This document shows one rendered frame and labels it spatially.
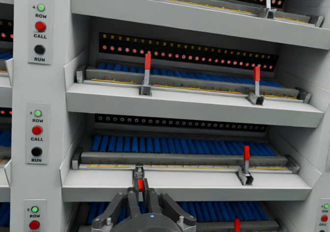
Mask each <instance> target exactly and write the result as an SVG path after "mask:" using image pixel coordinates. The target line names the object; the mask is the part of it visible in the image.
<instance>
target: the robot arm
mask: <svg viewBox="0 0 330 232"><path fill-rule="evenodd" d="M142 196H143V204H144V207H148V211H149V213H145V214H141V213H140V209H139V207H138V197H139V186H138V179H137V178H134V180H133V187H128V189H127V195H124V193H121V192H120V193H117V194H116V195H115V197H114V198H113V200H112V201H111V203H110V204H109V205H108V207H107V208H106V210H105V211H104V213H103V214H101V215H99V216H98V217H96V218H95V219H93V221H92V232H196V218H195V217H193V216H192V215H190V214H188V213H186V212H185V211H184V210H183V209H182V208H181V207H180V206H179V205H178V204H177V203H176V202H175V201H174V200H173V199H172V198H171V197H170V196H169V195H168V194H167V193H164V192H163V193H161V194H160V195H157V193H156V192H155V189H154V188H149V185H148V181H147V178H143V193H142ZM125 206H126V207H127V218H126V219H124V220H123V221H121V222H120V223H118V224H117V225H115V223H116V221H117V219H118V217H119V215H120V214H121V212H122V210H123V207H125ZM162 213H163V214H164V215H163V214H162Z"/></svg>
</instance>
